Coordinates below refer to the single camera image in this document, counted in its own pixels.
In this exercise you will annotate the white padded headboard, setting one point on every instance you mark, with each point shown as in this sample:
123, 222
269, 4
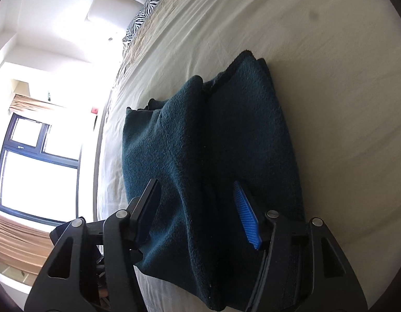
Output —
116, 3

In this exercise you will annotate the zebra print pillow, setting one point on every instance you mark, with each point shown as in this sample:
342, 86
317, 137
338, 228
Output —
140, 16

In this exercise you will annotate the tan curtain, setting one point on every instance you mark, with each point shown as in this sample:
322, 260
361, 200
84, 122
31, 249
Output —
15, 243

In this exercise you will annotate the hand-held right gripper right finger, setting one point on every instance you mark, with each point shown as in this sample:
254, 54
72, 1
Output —
246, 217

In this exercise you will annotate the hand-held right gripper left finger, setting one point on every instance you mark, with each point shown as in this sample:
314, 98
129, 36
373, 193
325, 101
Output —
149, 214

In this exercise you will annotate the dark teal knit sweater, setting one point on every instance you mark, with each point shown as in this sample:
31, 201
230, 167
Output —
200, 156

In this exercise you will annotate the dark framed window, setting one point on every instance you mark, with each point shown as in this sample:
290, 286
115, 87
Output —
34, 175

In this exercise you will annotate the tan roman blind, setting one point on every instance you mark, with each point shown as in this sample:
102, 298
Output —
34, 104

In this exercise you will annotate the bed with beige sheet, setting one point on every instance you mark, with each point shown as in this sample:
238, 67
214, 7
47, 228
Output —
333, 104

